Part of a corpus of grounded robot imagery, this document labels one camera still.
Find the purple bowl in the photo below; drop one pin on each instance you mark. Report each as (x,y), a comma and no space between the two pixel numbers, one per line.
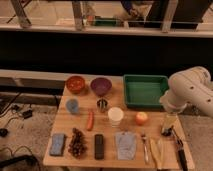
(101,86)

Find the small dark metal can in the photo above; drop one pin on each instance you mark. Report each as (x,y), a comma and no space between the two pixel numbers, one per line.
(167,131)

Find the blue plastic cup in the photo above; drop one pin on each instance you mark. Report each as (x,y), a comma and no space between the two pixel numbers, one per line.
(72,106)

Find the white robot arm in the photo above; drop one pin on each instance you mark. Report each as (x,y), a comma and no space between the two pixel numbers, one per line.
(189,86)

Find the blue sponge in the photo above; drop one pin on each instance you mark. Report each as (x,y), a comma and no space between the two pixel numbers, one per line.
(57,144)

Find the small metal cup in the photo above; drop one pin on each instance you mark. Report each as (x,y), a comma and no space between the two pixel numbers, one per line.
(102,105)

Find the light blue cloth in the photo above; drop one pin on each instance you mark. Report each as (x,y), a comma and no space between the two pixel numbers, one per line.
(125,145)

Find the bunch of dark grapes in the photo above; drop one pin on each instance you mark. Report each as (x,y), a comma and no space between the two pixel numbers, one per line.
(77,146)

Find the black chair edge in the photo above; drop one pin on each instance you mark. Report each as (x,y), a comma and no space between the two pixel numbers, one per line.
(31,160)

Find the black remote control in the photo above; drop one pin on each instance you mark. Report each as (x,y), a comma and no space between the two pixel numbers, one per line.
(99,147)

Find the metal spoon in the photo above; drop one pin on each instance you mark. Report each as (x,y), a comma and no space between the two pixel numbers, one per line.
(146,157)

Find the orange bowl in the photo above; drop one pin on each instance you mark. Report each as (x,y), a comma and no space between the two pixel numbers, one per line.
(75,84)

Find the green plastic tray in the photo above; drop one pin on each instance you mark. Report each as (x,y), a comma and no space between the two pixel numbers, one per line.
(144,91)

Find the orange carrot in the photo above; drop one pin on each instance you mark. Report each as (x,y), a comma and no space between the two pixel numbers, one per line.
(90,121)

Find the white paper cup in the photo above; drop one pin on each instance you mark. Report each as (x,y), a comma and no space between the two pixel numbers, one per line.
(115,115)

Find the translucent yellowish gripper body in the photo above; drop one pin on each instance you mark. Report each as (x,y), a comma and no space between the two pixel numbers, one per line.
(169,120)

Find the red yellow apple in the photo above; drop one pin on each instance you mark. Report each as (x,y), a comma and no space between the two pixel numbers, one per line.
(141,118)

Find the black handled tool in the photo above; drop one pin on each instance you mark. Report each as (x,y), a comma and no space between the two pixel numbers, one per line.
(180,151)

